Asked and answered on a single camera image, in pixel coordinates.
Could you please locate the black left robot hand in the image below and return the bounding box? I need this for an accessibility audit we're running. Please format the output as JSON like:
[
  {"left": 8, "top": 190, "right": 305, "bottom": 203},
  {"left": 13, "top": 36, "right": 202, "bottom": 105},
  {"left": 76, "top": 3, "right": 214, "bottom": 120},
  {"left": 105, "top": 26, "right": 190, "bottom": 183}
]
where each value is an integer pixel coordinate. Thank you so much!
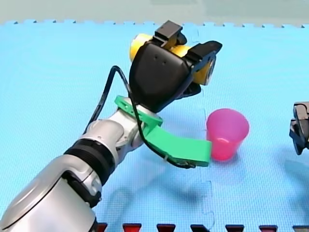
[{"left": 128, "top": 20, "right": 223, "bottom": 114}]

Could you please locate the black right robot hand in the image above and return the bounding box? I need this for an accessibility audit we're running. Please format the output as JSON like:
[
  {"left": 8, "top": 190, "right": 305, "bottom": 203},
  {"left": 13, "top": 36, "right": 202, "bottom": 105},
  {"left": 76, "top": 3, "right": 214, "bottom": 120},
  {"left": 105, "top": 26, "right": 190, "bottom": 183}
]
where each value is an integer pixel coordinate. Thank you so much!
[{"left": 289, "top": 101, "right": 309, "bottom": 156}]

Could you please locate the yellow drink can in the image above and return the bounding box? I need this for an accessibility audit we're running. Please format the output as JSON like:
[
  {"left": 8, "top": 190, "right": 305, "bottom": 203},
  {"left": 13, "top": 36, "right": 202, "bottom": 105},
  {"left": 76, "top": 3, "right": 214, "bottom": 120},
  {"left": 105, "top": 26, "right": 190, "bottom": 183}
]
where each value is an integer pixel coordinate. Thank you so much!
[{"left": 129, "top": 33, "right": 215, "bottom": 86}]

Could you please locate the pink plastic cup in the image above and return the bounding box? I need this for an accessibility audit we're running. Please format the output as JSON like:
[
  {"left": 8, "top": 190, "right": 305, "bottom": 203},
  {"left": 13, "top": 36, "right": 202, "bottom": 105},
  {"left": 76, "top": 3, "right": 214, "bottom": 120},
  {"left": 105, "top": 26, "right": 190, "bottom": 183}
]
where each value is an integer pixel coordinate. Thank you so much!
[{"left": 206, "top": 108, "right": 250, "bottom": 161}]

